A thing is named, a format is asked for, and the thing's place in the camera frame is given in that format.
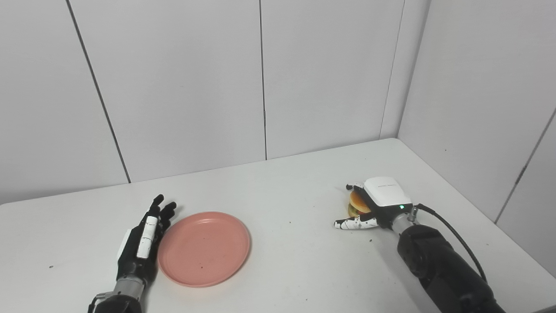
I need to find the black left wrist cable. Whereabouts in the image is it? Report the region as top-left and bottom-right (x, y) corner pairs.
(87, 292), (114, 313)

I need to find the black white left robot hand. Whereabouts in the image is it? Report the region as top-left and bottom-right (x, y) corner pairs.
(116, 194), (177, 283)

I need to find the toy hamburger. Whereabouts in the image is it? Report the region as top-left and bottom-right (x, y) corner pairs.
(347, 190), (372, 218)

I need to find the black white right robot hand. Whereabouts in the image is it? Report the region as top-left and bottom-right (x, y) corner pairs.
(334, 176), (413, 231)

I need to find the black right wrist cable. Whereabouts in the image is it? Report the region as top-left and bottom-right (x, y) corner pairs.
(410, 203), (488, 283)

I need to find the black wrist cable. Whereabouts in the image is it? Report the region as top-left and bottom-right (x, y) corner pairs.
(410, 203), (488, 283)
(87, 292), (114, 313)

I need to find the pink round plate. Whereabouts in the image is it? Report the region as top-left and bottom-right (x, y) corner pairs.
(157, 211), (252, 288)

